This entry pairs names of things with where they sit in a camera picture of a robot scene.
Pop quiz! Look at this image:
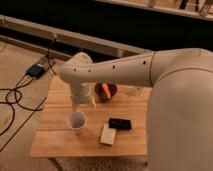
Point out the white rectangular block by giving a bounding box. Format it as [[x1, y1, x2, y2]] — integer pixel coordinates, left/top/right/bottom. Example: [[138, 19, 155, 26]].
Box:
[[100, 124, 116, 145]]

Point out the wooden table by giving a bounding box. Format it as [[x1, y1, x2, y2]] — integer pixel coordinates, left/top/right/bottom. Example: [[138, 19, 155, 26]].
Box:
[[31, 76, 151, 157]]

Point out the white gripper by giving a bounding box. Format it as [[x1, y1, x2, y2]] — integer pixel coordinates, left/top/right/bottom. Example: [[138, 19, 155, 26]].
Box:
[[70, 83, 96, 112]]

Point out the black power adapter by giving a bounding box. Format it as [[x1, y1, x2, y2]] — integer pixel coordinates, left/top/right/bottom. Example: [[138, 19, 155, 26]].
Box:
[[26, 64, 45, 79]]

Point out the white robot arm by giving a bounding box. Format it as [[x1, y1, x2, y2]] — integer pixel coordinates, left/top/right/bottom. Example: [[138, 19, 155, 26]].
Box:
[[59, 48, 213, 171]]

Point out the small clear glass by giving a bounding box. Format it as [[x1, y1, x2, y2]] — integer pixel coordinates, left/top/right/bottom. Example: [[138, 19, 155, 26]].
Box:
[[131, 86, 143, 97]]

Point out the black rectangular box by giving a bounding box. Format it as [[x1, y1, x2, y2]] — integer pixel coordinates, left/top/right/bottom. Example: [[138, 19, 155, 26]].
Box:
[[109, 118, 131, 130]]

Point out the black floor cable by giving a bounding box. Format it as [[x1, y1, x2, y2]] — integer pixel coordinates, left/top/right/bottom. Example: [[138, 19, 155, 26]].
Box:
[[0, 39, 58, 153]]

